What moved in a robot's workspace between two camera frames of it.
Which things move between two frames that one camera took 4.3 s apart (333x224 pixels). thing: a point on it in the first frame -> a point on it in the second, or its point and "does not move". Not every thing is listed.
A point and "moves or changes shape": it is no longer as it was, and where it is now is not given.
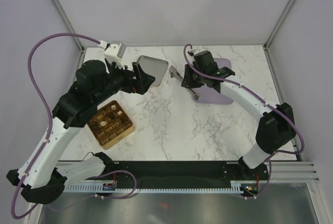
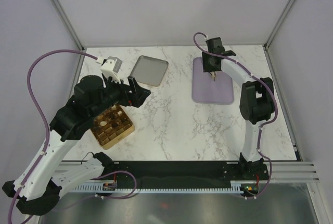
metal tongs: x=173 y=72 moves or changes shape
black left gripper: x=140 y=85 -> x=136 y=98
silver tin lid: x=153 y=67 does not move
